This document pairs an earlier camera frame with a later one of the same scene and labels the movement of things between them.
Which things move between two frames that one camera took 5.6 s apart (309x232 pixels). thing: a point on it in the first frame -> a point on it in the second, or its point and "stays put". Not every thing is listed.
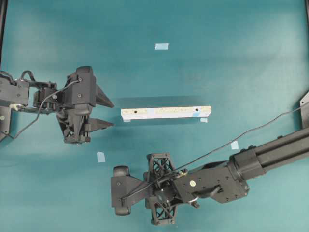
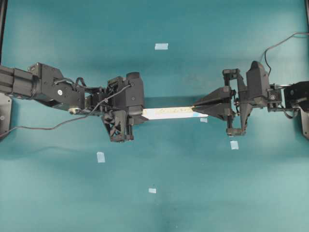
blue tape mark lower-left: x=101 y=157 stays put
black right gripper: x=163 y=188 -> x=224 y=110
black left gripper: x=74 y=120 -> x=124 y=106
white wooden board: x=165 y=112 stays put
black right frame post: x=306 y=2 stays put
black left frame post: x=3 y=12 stays put
